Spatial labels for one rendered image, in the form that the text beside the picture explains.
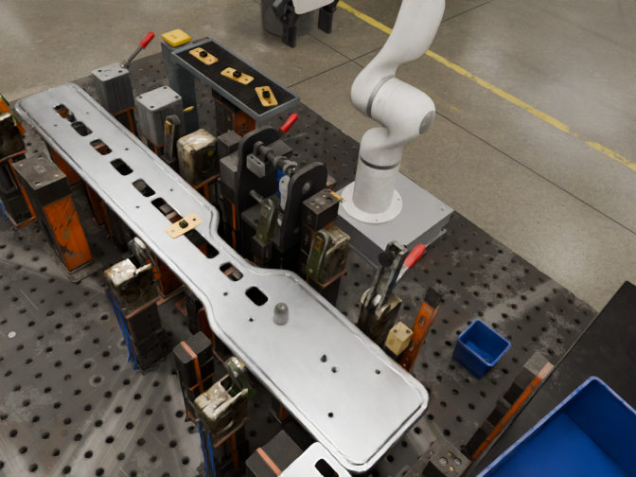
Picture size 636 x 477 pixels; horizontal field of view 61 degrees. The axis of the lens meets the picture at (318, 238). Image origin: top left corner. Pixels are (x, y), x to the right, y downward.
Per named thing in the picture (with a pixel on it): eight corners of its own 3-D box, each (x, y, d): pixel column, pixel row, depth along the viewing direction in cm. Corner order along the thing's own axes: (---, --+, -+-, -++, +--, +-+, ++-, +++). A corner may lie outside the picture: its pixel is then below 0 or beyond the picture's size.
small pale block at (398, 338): (361, 412, 130) (388, 330, 103) (371, 403, 132) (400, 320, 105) (372, 422, 129) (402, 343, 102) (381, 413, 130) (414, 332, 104)
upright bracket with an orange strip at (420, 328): (379, 408, 131) (428, 285, 94) (383, 405, 132) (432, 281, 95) (389, 417, 130) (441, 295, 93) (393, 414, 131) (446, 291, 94)
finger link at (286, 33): (286, 5, 95) (284, 41, 100) (272, 9, 93) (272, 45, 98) (298, 11, 93) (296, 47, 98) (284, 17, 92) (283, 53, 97)
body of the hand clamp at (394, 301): (341, 380, 135) (361, 299, 109) (359, 364, 139) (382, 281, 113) (358, 397, 133) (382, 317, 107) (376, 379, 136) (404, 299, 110)
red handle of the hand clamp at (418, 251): (364, 297, 108) (415, 238, 108) (366, 300, 110) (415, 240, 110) (379, 310, 106) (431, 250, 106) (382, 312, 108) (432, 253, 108)
